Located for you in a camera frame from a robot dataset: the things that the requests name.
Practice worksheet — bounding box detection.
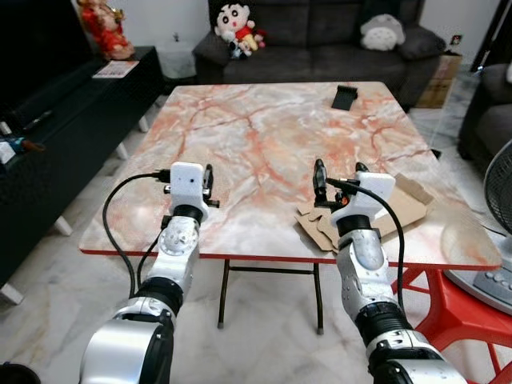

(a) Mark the grey round plush toy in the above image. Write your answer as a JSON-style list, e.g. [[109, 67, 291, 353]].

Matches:
[[359, 13, 407, 52]]

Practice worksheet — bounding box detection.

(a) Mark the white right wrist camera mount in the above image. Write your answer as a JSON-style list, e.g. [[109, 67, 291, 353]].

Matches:
[[331, 171, 398, 230]]

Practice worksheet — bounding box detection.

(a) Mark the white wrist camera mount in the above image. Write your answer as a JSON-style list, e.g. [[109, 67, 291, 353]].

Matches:
[[331, 171, 398, 230], [166, 162, 211, 222]]

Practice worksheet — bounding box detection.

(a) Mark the flat brown cardboard box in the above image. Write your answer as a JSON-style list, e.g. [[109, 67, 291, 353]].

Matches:
[[295, 174, 434, 254]]

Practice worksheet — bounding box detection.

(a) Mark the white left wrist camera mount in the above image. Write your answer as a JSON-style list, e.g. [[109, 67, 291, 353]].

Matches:
[[166, 162, 211, 222]]

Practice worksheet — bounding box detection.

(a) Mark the black metal table frame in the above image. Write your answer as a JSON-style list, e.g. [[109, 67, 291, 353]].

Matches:
[[217, 258, 326, 335]]

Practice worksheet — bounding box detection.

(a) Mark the printed booklet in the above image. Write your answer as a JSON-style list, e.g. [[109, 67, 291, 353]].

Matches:
[[91, 59, 142, 80]]

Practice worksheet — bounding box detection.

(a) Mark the white lace side table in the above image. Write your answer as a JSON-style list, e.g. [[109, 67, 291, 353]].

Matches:
[[155, 38, 202, 82]]

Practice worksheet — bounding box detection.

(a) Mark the small black stand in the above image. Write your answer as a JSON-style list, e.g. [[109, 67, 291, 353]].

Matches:
[[331, 83, 360, 112]]

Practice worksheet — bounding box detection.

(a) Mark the brown cardboard carton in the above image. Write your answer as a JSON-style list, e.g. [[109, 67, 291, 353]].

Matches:
[[415, 49, 464, 110]]

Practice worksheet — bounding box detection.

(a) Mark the standing fan black grill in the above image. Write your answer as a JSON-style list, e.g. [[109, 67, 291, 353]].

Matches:
[[443, 142, 512, 314]]

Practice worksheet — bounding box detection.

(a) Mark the red plastic stool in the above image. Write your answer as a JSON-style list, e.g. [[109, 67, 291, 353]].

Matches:
[[391, 267, 512, 384]]

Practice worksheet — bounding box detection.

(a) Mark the white rectangular box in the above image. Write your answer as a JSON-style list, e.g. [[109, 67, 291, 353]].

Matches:
[[0, 136, 26, 166]]

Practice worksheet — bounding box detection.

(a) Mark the cartoon boy plush toy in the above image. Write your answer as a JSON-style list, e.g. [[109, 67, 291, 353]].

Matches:
[[214, 2, 262, 59]]

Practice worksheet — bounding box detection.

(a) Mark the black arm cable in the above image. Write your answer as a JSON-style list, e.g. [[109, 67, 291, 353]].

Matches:
[[326, 178, 406, 311], [101, 169, 174, 298]]

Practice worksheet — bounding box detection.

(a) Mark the black TV console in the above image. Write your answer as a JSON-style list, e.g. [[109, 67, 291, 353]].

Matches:
[[0, 46, 166, 305]]

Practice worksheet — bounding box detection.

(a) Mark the dark grey sofa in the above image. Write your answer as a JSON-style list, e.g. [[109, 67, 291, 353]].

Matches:
[[193, 0, 446, 110]]

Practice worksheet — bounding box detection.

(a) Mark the dark armchair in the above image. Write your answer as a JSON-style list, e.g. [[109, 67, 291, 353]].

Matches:
[[459, 62, 512, 170]]

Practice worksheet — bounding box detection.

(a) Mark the red costume doll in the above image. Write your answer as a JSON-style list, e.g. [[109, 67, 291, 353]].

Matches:
[[78, 0, 136, 62]]

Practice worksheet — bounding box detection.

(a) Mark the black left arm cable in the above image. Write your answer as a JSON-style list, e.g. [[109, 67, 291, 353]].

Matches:
[[101, 169, 174, 298]]

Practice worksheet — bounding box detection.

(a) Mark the black television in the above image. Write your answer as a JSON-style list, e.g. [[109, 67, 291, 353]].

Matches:
[[0, 0, 90, 114]]

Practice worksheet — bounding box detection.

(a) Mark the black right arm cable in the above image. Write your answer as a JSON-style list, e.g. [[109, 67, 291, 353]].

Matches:
[[326, 178, 406, 311]]

